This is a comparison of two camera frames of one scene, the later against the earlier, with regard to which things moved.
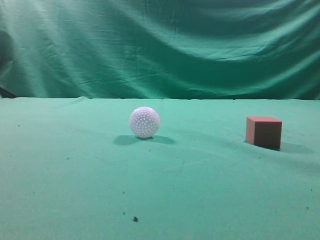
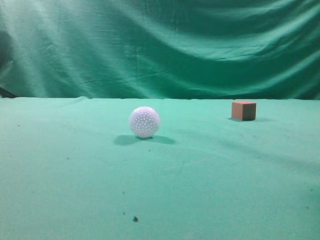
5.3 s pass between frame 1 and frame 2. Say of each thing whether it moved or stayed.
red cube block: moved
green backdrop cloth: stayed
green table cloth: stayed
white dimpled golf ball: stayed
